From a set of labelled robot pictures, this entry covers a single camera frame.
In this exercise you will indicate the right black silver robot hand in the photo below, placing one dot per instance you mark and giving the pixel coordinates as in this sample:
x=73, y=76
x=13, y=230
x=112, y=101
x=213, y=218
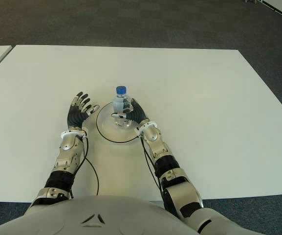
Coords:
x=137, y=115

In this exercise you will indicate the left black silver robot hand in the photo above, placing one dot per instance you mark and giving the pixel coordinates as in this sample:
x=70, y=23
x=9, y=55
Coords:
x=76, y=118

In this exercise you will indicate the clear water bottle blue cap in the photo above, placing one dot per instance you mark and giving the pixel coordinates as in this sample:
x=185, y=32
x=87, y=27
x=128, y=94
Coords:
x=119, y=102

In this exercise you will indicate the left silver black robot arm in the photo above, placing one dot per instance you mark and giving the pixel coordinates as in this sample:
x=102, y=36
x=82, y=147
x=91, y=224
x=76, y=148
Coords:
x=68, y=147

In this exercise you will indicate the right silver black robot arm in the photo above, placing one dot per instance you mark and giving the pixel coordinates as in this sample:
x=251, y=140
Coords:
x=155, y=139

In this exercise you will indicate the white plate with black rim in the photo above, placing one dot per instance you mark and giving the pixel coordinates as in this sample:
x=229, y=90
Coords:
x=106, y=127

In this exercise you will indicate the grey robot torso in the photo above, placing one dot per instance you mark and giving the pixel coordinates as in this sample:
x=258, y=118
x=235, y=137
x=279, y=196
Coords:
x=94, y=215

